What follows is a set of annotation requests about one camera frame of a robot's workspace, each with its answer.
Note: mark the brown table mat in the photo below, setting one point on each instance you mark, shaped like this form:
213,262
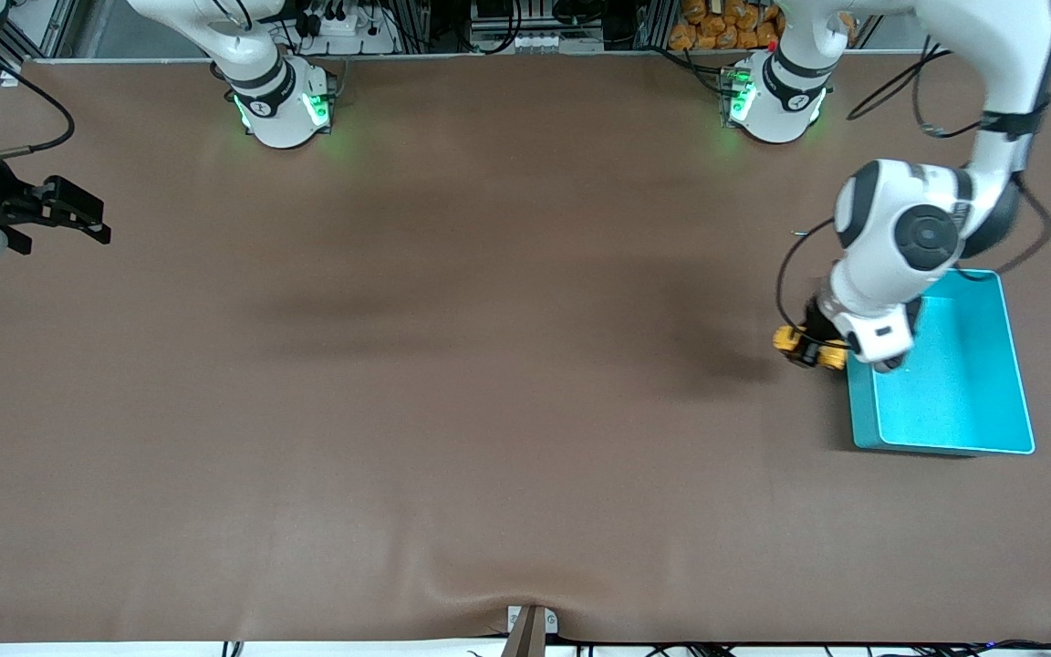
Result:
489,438

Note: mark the cyan plastic bin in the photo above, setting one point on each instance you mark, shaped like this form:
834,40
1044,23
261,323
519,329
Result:
954,392

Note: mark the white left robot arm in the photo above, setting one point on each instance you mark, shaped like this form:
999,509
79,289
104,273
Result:
909,228

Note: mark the white power strip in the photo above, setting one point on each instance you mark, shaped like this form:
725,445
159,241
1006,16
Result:
343,32

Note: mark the yellow beetle toy car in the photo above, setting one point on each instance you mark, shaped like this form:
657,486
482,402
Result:
785,339

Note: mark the orange packaged items pile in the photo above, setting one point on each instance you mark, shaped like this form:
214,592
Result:
726,26

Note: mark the white corner bracket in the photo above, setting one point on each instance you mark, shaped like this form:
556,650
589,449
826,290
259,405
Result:
10,77

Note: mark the white connector block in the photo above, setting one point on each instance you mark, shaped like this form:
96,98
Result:
539,41

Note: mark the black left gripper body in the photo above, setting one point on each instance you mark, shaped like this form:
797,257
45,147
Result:
819,321

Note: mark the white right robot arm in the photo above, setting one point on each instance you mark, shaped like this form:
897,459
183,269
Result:
272,91

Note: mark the aluminium frame profile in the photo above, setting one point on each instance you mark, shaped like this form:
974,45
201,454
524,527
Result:
33,32

